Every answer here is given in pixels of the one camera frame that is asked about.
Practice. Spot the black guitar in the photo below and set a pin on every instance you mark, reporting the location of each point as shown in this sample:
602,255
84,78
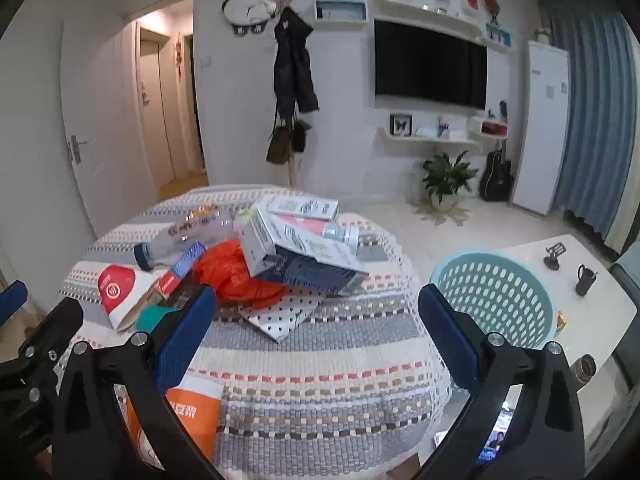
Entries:
496,180

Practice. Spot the white door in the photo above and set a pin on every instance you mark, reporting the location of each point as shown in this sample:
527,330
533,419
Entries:
110,125

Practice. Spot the white refrigerator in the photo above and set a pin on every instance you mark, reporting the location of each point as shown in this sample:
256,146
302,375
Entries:
540,125

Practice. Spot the black mug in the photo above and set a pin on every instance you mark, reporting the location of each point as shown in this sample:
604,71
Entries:
584,282

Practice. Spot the blue red snack packet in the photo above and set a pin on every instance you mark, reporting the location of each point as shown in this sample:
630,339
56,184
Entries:
182,265

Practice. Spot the metal cup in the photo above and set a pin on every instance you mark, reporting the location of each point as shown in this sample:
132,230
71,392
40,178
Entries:
585,367

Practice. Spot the panda wall clock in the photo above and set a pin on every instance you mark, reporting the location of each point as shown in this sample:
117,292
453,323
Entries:
247,5

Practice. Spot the teal framed picture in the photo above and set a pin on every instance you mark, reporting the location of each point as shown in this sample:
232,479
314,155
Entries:
499,37

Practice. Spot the long white wall shelf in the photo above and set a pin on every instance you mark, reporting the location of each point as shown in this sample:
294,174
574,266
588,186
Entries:
425,14

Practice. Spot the wall television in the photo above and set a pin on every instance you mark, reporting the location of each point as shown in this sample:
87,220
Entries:
430,65

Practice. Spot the dark blue figurine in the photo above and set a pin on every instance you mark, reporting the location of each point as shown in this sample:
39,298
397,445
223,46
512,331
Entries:
503,110

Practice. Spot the black hanging bag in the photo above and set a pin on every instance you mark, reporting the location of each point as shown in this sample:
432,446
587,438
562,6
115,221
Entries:
300,136

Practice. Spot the teal box shelf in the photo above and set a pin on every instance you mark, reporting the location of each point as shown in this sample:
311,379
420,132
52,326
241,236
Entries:
340,11

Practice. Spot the large white blue carton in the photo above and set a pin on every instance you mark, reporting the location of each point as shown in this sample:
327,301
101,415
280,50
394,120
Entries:
300,260

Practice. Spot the red white box shelf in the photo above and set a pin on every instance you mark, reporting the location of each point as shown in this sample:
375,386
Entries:
487,129

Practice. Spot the red white paper cup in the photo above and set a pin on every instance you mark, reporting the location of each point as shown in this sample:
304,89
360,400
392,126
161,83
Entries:
117,290

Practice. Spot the orange white paper bag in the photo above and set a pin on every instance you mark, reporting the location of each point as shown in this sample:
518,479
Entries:
200,410

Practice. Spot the teal plastic basket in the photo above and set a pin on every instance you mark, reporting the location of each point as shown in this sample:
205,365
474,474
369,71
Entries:
520,285

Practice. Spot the pale ornament on refrigerator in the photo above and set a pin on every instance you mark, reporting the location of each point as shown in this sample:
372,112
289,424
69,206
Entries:
542,35

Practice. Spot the orange plastic bag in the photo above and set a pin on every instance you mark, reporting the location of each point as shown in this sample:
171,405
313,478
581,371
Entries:
230,270

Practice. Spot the pink green labelled bottle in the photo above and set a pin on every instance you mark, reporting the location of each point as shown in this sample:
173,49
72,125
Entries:
342,236

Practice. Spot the brown hanging bag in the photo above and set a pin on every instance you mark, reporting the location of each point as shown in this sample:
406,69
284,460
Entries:
279,145

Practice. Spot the black coat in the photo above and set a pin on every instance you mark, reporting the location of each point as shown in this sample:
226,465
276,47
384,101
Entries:
292,70

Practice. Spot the green potted plant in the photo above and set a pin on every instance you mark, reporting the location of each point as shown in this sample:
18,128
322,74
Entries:
445,177

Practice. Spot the small figurine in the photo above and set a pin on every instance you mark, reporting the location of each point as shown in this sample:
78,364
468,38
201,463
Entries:
443,127

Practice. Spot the white curved low shelf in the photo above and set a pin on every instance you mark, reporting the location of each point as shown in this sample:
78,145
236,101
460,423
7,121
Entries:
425,141

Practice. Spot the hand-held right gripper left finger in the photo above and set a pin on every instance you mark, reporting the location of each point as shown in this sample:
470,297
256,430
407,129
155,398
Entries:
185,332

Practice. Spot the blue grey curtain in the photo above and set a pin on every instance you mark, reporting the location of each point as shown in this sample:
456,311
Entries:
595,110

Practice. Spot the slim white box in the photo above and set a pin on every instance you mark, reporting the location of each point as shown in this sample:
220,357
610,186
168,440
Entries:
305,206

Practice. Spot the small black stand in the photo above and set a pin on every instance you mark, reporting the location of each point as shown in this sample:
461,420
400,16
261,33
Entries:
554,255

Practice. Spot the white side table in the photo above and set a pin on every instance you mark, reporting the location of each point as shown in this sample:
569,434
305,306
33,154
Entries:
590,325

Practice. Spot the red round fan ornament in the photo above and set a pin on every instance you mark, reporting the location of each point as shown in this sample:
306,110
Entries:
492,7

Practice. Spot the red hanging ornament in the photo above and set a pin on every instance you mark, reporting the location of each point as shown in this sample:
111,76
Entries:
178,50

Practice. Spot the framed butterfly picture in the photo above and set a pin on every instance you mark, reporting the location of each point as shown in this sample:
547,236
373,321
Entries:
401,125

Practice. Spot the clear plastic milk bottle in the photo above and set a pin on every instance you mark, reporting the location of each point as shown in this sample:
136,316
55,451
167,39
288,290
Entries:
200,232

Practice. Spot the polka dot white pouch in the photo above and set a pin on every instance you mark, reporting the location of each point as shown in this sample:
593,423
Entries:
280,320

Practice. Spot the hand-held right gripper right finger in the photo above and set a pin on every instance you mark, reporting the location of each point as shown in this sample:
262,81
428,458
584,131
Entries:
450,332

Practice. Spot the red white wall box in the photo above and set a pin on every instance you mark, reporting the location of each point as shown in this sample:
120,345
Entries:
473,4

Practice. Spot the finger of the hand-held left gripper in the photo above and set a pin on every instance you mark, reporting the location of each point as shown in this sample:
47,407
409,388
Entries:
50,327
12,302

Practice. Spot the puzzle cube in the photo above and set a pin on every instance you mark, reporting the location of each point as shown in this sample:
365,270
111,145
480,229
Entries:
562,322

